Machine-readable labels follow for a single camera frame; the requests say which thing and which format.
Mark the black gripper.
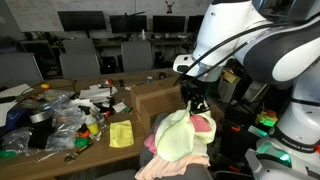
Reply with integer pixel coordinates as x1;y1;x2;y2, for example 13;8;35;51
180;82;211;117

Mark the pink cloth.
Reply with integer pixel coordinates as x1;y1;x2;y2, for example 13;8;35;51
143;114;213;155

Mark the light green cloth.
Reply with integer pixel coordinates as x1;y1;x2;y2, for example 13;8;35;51
154;108;218;163

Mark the large brown cardboard box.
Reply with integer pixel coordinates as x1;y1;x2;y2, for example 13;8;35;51
129;75;225;135

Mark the grey office chair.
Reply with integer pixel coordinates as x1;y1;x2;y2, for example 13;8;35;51
120;40;154;73
59;52;101;79
62;37;98;55
0;52;44;86
96;113;214;180

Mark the white plastic jug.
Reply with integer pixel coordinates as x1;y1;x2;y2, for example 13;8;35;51
218;75;239;103

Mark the white space heater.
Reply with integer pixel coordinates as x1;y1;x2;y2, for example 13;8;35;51
243;80;269;103

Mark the colourful emergency stop button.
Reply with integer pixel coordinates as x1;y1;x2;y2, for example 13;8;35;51
254;109;279;128

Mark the small white card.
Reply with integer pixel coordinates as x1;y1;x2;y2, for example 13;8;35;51
112;101;128;114

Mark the yellow cloth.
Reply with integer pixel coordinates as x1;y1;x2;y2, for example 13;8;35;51
109;119;135;149

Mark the black computer monitor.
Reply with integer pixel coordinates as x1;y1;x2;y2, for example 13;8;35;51
57;10;107;33
152;14;187;34
187;14;205;33
109;11;148;34

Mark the white papers stack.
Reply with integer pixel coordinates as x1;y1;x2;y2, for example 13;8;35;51
78;84;118;104

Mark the white bottle yellow label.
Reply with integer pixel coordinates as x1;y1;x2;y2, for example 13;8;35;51
78;105;103;142

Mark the orange plastic toy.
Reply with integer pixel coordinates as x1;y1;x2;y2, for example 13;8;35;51
76;129;91;139

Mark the green plastic toy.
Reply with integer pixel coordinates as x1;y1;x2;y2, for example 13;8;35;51
73;136;92;148

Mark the adjustable wrench yellow grip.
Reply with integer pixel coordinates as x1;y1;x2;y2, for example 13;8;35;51
64;142;94;164

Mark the clear plastic bags pile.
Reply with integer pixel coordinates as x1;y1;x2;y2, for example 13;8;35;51
0;94;88;154

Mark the white paper sheet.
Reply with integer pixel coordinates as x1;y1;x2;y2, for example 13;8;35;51
0;83;34;99

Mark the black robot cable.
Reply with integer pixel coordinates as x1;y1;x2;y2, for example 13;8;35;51
173;16;320;87

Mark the grey duct tape roll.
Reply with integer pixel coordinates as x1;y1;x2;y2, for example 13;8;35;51
29;110;53;124

